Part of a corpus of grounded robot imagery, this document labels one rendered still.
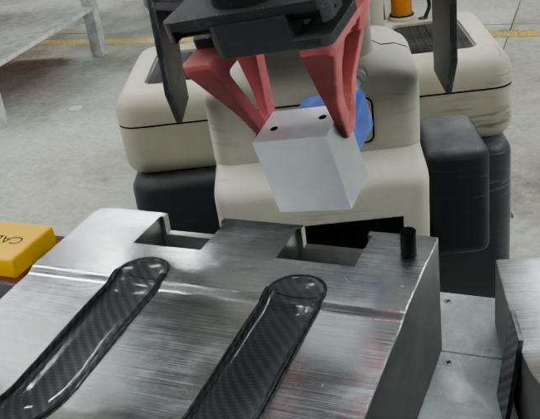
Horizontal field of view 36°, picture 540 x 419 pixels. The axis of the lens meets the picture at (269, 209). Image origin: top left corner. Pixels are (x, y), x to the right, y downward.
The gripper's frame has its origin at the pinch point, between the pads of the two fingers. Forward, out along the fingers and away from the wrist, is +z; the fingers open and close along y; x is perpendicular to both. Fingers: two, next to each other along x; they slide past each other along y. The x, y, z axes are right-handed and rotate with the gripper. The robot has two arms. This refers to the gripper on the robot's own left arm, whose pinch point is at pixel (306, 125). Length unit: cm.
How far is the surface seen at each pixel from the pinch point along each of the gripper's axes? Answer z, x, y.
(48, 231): 10.5, 3.5, -29.8
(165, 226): 7.3, -0.4, -13.7
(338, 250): 9.8, -0.3, -0.6
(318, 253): 9.9, -0.5, -2.1
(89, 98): 106, 224, -223
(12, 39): 76, 232, -255
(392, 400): 10.8, -12.0, 6.2
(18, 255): 9.7, -0.7, -29.7
